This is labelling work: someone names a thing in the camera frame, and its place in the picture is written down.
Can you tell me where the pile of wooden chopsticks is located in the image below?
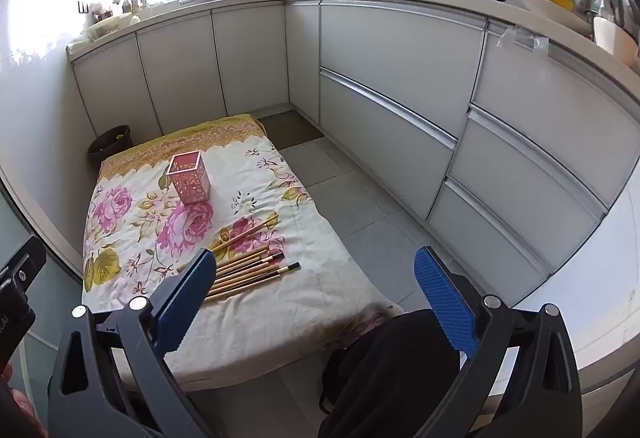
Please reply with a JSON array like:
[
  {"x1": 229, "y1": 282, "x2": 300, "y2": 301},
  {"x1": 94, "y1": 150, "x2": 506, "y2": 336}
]
[{"x1": 176, "y1": 212, "x2": 301, "y2": 304}]

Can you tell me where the clear plastic cabinet hook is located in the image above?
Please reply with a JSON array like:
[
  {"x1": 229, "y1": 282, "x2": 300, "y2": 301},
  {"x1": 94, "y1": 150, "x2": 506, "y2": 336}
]
[{"x1": 497, "y1": 26, "x2": 548, "y2": 54}]

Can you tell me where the floral printed blanket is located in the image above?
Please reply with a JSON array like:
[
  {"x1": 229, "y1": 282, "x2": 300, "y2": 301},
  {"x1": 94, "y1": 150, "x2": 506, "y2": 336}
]
[{"x1": 81, "y1": 115, "x2": 406, "y2": 391}]

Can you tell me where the black woven trash bin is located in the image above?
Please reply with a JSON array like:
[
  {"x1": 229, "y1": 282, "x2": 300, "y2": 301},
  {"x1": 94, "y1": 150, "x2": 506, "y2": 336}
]
[{"x1": 88, "y1": 125, "x2": 132, "y2": 169}]

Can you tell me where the large white bowl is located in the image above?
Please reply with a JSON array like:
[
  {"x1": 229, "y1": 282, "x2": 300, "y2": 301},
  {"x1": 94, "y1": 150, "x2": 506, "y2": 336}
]
[{"x1": 593, "y1": 16, "x2": 640, "y2": 66}]

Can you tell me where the black backpack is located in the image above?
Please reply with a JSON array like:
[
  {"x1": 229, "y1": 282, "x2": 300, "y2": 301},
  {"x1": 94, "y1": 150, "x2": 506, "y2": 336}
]
[{"x1": 318, "y1": 309, "x2": 463, "y2": 438}]

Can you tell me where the pale green basin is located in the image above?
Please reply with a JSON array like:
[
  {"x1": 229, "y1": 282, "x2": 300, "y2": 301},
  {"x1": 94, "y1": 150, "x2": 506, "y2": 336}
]
[{"x1": 87, "y1": 16, "x2": 121, "y2": 42}]

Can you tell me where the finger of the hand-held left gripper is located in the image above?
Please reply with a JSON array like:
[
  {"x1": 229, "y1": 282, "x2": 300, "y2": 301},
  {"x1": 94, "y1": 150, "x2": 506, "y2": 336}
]
[{"x1": 0, "y1": 236, "x2": 47, "y2": 293}]

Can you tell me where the brown floor mat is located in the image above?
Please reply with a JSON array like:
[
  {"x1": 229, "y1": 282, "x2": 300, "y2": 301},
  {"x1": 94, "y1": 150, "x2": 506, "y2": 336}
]
[{"x1": 257, "y1": 111, "x2": 325, "y2": 150}]

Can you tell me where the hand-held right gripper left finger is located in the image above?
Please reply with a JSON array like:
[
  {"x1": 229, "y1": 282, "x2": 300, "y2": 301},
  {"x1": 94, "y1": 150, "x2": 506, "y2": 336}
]
[{"x1": 47, "y1": 247, "x2": 217, "y2": 438}]

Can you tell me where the white kitchen base cabinet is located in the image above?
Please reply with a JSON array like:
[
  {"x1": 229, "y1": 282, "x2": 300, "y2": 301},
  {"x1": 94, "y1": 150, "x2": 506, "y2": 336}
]
[{"x1": 67, "y1": 0, "x2": 640, "y2": 319}]

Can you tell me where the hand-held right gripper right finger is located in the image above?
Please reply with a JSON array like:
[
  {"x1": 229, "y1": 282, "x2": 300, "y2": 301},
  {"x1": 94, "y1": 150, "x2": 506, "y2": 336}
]
[{"x1": 414, "y1": 245, "x2": 583, "y2": 438}]

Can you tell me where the white plate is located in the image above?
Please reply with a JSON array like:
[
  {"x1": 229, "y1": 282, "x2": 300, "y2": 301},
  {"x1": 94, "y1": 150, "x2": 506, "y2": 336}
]
[{"x1": 516, "y1": 0, "x2": 593, "y2": 36}]

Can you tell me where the pink perforated utensil holder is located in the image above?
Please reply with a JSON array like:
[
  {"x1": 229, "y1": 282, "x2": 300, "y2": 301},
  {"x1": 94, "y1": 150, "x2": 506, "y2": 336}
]
[{"x1": 166, "y1": 150, "x2": 212, "y2": 205}]

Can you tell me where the person's left hand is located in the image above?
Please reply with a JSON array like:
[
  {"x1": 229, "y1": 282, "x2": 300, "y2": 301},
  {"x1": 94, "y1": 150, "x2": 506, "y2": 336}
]
[{"x1": 0, "y1": 365, "x2": 45, "y2": 438}]

